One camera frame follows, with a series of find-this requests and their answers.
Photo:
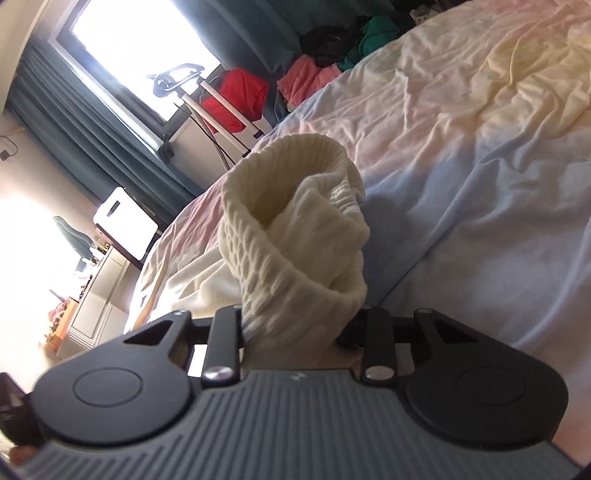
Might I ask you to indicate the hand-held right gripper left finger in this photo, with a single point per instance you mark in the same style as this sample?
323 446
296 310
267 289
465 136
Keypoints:
224 332

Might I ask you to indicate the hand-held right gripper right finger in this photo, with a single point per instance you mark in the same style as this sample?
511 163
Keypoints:
378 332

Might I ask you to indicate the white knit sock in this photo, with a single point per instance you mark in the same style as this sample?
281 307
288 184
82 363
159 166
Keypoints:
258 221

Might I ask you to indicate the white dresser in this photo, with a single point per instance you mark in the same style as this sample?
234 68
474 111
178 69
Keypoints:
101 295

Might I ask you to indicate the white box appliance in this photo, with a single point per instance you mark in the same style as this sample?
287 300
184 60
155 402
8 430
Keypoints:
127 226

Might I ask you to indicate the orange box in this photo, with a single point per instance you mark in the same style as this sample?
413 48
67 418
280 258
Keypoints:
62 323

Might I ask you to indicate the teal cloth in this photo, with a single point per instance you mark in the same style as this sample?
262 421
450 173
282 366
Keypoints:
74 235

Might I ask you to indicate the pastel bed sheet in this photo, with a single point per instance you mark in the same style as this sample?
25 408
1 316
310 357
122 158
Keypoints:
461 161

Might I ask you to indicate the white garment steamer stand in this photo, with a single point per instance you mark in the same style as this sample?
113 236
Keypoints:
221 129

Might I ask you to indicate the dark object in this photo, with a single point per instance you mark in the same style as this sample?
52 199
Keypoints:
18 410

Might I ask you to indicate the red cloth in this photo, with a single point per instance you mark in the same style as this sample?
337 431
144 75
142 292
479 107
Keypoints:
238 99

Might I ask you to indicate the pink cloth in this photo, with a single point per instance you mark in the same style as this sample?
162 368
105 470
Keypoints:
307 81

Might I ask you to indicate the window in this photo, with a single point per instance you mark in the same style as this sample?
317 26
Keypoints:
129 55

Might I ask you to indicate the green cloth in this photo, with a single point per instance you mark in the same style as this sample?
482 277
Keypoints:
378 37

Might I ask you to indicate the black cloth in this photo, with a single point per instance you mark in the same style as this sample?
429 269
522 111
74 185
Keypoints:
328 39

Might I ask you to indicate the dark wooden furniture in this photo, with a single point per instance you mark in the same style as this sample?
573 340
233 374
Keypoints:
415 7

